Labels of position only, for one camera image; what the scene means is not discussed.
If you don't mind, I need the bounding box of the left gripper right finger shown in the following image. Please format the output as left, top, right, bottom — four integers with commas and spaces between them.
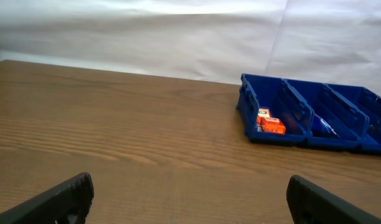
285, 174, 381, 224

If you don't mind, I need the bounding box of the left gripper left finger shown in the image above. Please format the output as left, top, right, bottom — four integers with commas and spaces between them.
0, 172, 95, 224

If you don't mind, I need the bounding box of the blue candy pack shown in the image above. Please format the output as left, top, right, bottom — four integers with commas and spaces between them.
311, 112, 341, 140

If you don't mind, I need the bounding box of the blue tray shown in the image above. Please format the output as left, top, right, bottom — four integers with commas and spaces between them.
236, 73, 381, 156

